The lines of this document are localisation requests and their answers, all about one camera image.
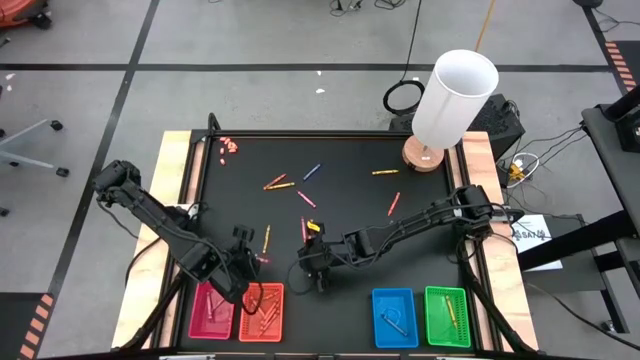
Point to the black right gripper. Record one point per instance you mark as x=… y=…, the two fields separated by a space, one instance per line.
x=325 y=255

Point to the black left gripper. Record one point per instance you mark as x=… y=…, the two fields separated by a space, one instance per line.
x=230 y=270

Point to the blue crayon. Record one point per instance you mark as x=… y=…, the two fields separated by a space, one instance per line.
x=311 y=172
x=395 y=325

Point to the yellow crayon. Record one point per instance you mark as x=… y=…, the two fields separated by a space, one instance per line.
x=450 y=312
x=266 y=239
x=280 y=186
x=385 y=172

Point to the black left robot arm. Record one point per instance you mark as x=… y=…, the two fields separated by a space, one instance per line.
x=160 y=220

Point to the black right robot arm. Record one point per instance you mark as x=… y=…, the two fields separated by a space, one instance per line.
x=425 y=220

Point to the yellow tape strip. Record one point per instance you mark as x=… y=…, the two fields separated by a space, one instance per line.
x=313 y=226

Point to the orange plastic bin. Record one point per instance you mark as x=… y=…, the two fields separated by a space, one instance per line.
x=250 y=332

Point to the pink plastic bin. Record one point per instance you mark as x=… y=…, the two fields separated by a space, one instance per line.
x=200 y=325

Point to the blue plastic bin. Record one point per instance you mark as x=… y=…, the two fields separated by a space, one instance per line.
x=407 y=305

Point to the light wooden side board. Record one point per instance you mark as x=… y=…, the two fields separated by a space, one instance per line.
x=477 y=155
x=170 y=160

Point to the green plastic bin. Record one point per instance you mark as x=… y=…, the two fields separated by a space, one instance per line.
x=435 y=325

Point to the white shade wooden table lamp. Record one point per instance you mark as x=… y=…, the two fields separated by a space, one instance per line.
x=450 y=105

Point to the white printed paper sheet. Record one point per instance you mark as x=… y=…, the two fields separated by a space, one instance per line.
x=532 y=235

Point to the black computer case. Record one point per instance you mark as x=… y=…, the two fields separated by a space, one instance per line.
x=500 y=127

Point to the grey office chair base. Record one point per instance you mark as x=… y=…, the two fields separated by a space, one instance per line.
x=30 y=160

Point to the black neighbouring workstation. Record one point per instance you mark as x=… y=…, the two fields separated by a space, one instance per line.
x=612 y=165

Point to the orange wheeled base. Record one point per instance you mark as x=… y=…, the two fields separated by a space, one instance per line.
x=20 y=10

